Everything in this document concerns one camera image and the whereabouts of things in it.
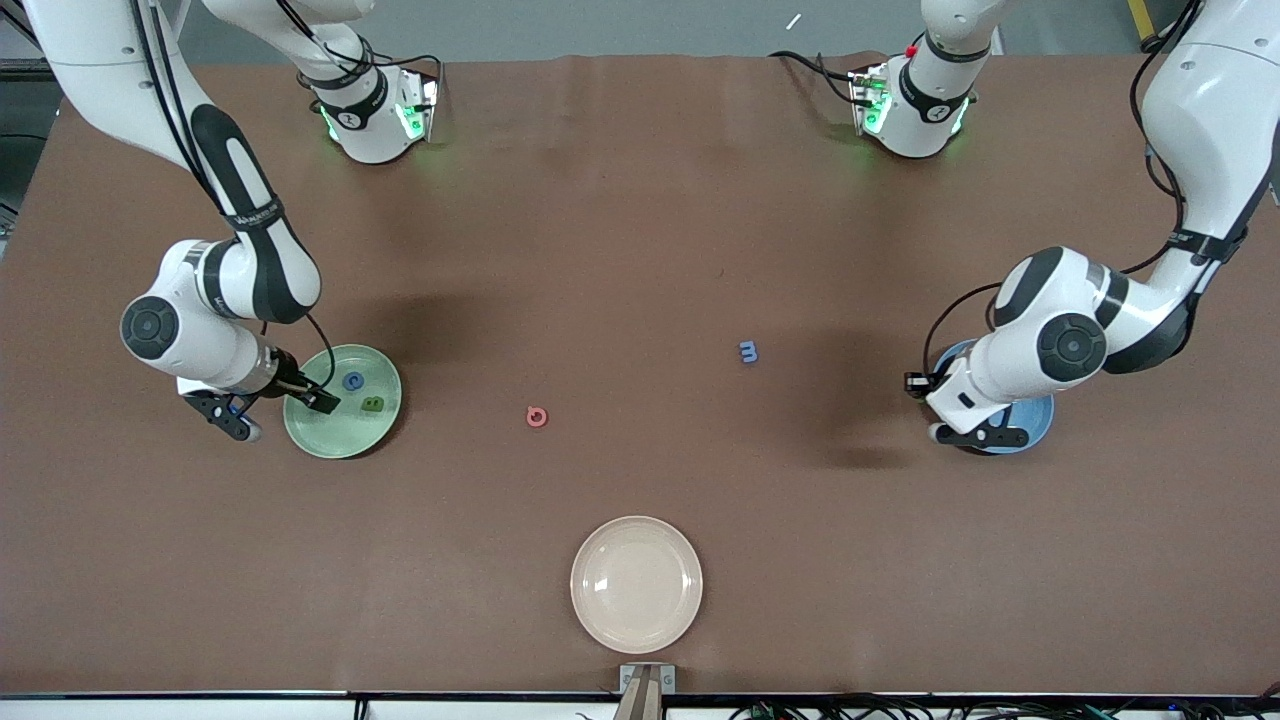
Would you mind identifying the light green round plate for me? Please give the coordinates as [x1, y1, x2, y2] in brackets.
[283, 344, 403, 460]

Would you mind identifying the blue round plate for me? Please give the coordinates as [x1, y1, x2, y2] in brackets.
[932, 338, 1055, 456]

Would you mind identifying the brown table cover sheet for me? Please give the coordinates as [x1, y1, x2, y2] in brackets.
[0, 52, 1280, 696]

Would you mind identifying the beige round plate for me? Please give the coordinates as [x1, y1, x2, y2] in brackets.
[570, 515, 704, 655]

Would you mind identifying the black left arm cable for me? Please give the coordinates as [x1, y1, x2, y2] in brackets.
[922, 0, 1201, 379]

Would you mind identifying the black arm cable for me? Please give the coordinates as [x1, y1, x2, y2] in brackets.
[130, 0, 337, 391]
[922, 0, 1201, 379]

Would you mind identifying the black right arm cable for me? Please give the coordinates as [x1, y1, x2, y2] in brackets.
[130, 0, 337, 391]

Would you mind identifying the metal base connector bracket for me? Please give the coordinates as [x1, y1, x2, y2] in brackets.
[398, 72, 441, 143]
[848, 65, 893, 136]

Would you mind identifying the black base cable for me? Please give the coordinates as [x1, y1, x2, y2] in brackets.
[275, 0, 444, 91]
[768, 50, 873, 106]

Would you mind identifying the beige mount bar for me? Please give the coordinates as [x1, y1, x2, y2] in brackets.
[612, 668, 667, 720]

